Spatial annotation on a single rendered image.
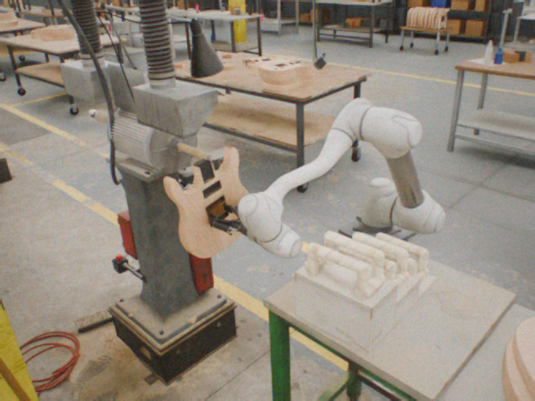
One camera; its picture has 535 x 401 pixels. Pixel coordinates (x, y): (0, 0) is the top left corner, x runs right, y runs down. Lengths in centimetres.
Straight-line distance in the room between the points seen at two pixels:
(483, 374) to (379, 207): 104
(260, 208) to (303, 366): 137
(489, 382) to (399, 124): 87
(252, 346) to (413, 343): 145
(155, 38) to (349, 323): 116
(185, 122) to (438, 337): 108
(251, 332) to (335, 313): 150
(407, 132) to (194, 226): 86
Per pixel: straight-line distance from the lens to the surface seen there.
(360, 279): 136
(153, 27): 184
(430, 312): 167
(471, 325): 166
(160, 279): 253
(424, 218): 225
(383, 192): 233
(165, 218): 240
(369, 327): 142
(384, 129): 180
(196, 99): 177
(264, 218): 155
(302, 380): 267
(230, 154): 191
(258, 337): 289
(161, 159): 209
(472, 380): 153
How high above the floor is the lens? 198
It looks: 27 degrees down
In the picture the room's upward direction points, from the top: 3 degrees counter-clockwise
